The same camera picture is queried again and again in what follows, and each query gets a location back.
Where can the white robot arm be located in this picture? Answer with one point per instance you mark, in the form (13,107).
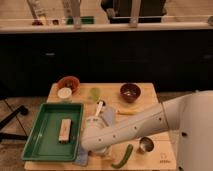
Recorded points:
(191,114)

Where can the purple bowl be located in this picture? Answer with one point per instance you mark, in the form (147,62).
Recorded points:
(130,92)

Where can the orange bowl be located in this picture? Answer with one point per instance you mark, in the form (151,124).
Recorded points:
(71,82)

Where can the light green leaf toy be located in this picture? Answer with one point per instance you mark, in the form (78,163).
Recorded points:
(95,94)

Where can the white cup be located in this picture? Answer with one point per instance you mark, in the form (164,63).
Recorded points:
(65,94)

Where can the wooden block in tray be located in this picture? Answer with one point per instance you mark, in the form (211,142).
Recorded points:
(64,133)

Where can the green chili pepper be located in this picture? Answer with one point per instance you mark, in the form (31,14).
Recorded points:
(125,158)

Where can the metal cup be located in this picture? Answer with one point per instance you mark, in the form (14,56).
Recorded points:
(146,145)

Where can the green plastic tray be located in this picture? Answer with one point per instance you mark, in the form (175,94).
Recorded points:
(43,141)

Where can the white handled spatula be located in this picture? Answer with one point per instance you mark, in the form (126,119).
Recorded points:
(82,155)

